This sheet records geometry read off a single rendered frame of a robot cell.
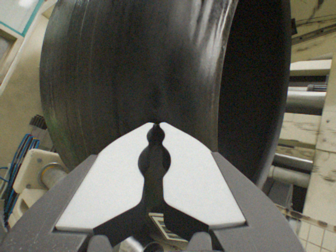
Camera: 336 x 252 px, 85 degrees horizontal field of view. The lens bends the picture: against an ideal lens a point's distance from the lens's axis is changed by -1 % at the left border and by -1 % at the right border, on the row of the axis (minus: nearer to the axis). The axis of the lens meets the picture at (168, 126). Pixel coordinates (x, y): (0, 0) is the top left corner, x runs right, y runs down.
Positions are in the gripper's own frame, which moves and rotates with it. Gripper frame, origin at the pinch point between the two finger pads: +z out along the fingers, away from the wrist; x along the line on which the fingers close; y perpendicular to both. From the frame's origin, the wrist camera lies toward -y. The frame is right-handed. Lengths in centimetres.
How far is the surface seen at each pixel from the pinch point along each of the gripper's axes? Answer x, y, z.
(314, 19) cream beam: 54, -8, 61
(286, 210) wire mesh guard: 35, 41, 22
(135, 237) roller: -3.4, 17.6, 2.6
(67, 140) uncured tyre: -12.3, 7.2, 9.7
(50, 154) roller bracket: -26.3, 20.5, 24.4
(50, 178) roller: -23.9, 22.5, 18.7
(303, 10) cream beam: 48, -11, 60
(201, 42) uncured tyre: 4.0, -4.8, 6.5
